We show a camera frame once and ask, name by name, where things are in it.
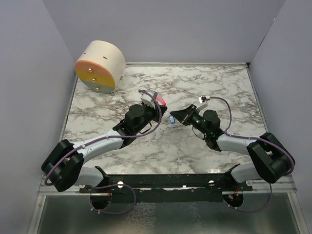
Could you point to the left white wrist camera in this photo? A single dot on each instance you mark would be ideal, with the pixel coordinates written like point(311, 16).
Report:
point(149, 97)

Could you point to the cream cylinder tricolour face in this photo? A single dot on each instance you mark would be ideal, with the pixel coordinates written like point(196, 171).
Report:
point(100, 66)

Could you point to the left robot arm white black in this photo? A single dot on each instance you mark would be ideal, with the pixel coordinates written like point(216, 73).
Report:
point(64, 167)

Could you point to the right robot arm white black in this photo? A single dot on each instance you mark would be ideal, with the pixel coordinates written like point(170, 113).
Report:
point(270, 160)

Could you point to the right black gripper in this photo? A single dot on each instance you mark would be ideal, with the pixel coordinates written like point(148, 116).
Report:
point(184, 115)

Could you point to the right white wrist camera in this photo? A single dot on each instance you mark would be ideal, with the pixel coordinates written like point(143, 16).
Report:
point(203, 101)

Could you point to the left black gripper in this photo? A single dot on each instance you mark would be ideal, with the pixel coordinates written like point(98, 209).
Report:
point(155, 111)

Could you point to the pink strap keyring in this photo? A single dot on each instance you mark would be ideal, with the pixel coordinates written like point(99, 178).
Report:
point(160, 100)

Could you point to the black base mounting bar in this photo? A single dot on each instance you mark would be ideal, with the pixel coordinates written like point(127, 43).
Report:
point(165, 188)

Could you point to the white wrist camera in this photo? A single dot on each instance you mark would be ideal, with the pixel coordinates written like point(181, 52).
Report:
point(149, 97)
point(203, 101)

